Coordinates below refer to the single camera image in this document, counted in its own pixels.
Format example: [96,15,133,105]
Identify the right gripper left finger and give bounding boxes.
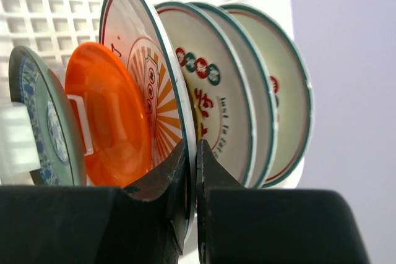
[1,145,186,263]

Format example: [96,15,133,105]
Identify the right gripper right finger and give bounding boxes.
[196,140,369,263]

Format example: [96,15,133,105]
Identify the orange plastic plate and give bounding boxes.
[65,42,152,187]

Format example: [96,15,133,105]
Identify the white plate red characters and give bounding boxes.
[155,1,256,186]

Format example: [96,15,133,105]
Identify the white plate green quatrefoil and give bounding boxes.
[190,1,278,189]

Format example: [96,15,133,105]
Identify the blue patterned small plate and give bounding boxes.
[8,45,87,186]

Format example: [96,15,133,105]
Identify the white plate orange sunburst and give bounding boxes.
[99,0,197,237]

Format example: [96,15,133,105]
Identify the white plastic dish rack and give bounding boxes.
[0,0,306,190]

